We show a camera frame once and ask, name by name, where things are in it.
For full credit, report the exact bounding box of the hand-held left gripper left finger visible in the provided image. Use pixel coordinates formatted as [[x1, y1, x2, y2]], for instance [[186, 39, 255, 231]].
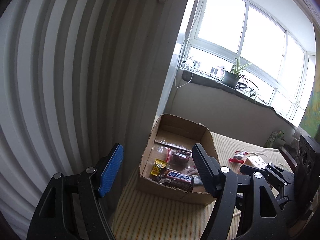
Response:
[[26, 143, 125, 240]]

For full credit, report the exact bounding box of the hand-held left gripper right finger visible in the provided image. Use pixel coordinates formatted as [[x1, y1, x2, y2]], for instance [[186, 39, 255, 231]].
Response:
[[191, 142, 292, 240]]

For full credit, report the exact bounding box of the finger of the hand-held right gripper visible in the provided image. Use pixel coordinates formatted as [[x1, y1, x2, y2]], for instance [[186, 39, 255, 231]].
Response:
[[271, 186, 295, 210], [239, 163, 295, 189]]

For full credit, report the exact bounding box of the bread slice clear packet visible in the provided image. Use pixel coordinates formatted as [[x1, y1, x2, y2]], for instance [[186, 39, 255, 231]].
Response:
[[244, 155, 270, 171]]

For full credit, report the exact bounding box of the brown chocolate bar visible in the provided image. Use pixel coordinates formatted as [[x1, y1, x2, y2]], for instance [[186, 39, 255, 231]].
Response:
[[160, 169, 195, 188]]

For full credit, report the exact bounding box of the red clear dark candy packet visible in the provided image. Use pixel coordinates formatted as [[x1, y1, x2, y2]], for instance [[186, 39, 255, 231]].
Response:
[[229, 151, 248, 164], [166, 149, 192, 166]]

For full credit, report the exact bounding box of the yellow candy packet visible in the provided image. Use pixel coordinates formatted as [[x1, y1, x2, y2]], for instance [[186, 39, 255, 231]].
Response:
[[150, 159, 167, 177]]

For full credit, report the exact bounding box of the cardboard box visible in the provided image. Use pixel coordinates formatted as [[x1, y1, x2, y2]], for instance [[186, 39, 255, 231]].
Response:
[[136, 114, 220, 207]]

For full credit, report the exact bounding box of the dark wooden side cabinet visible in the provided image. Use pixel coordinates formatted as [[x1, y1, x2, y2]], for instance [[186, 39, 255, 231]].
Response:
[[280, 140, 299, 167]]

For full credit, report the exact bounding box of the green patterned bag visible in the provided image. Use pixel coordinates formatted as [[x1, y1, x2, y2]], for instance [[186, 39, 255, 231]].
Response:
[[264, 130, 285, 148]]

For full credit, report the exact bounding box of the striped bed sheet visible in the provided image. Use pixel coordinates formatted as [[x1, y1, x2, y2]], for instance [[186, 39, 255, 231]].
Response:
[[111, 130, 298, 240]]

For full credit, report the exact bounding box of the grey stone windowsill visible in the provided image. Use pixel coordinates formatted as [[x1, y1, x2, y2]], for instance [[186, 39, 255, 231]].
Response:
[[182, 69, 299, 128]]

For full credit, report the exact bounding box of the potted spider plant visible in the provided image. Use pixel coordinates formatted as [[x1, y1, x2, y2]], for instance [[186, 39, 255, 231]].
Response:
[[222, 56, 263, 105]]

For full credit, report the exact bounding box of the white wardrobe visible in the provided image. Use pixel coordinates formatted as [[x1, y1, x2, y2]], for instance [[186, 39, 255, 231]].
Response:
[[119, 0, 200, 140]]

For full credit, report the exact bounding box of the white framed window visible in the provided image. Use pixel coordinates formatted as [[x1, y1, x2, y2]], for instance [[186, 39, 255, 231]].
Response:
[[186, 0, 315, 128]]

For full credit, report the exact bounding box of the wall map poster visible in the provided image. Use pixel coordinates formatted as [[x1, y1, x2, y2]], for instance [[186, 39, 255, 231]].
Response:
[[299, 85, 320, 133]]

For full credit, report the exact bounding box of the white cable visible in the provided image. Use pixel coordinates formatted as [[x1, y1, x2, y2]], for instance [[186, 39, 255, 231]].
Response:
[[175, 0, 203, 88]]

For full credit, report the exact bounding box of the beaded blind cord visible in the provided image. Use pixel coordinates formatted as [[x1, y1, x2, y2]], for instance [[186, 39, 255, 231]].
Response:
[[186, 0, 203, 63]]

